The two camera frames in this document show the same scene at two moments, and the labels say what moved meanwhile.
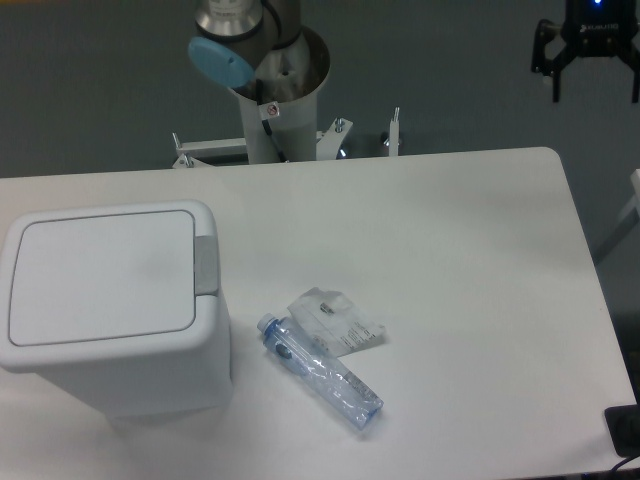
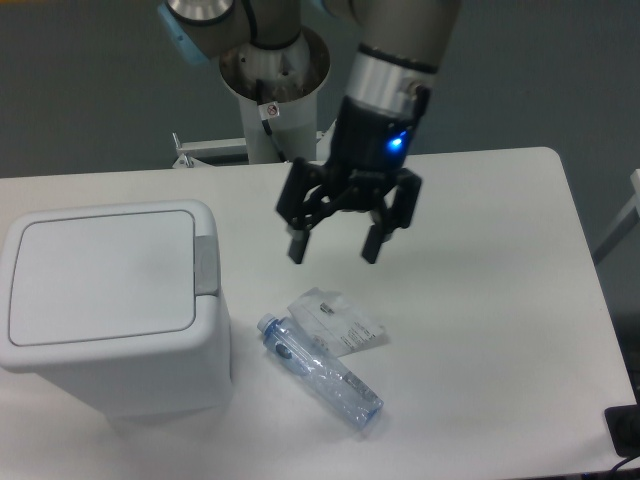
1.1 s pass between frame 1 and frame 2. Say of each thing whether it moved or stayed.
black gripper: moved
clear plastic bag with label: stayed
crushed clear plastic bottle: stayed
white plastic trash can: stayed
